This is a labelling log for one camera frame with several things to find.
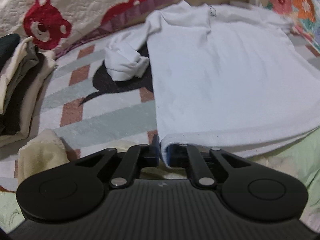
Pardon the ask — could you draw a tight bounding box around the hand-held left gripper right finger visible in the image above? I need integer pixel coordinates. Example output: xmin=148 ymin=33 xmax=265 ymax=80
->
xmin=166 ymin=144 xmax=252 ymax=190

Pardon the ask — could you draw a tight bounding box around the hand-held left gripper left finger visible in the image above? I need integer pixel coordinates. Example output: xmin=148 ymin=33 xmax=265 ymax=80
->
xmin=75 ymin=134 xmax=160 ymax=188

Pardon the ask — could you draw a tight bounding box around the white shirt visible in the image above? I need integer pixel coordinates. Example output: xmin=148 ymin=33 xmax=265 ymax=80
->
xmin=104 ymin=0 xmax=320 ymax=168

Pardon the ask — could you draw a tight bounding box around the checkered printed rug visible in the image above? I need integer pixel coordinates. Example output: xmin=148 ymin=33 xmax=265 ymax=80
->
xmin=0 ymin=22 xmax=320 ymax=193

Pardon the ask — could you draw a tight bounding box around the pale yellow towel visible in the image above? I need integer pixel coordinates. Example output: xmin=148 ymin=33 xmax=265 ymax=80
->
xmin=17 ymin=129 xmax=163 ymax=180

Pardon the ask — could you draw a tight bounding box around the beige folded garment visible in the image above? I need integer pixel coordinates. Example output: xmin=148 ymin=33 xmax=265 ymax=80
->
xmin=10 ymin=51 xmax=58 ymax=139
xmin=0 ymin=120 xmax=33 ymax=148

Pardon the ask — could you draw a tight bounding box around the light green blanket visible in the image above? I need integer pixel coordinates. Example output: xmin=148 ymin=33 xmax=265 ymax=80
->
xmin=0 ymin=127 xmax=320 ymax=233

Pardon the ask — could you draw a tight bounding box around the dark grey folded garment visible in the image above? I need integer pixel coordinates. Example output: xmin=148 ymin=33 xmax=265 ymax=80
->
xmin=0 ymin=55 xmax=45 ymax=135

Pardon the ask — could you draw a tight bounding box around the grey ribbed folded garment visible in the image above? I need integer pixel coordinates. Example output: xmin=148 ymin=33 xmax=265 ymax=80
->
xmin=2 ymin=41 xmax=40 ymax=105

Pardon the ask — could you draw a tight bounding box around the red bear print quilt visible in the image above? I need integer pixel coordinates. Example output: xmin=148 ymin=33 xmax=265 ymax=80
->
xmin=0 ymin=0 xmax=255 ymax=58

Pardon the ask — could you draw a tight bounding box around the black folded garment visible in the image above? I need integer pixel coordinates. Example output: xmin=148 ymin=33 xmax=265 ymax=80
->
xmin=0 ymin=34 xmax=20 ymax=68

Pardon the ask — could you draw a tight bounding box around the floral quilt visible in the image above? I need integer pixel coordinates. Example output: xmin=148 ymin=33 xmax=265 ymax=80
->
xmin=250 ymin=0 xmax=320 ymax=55

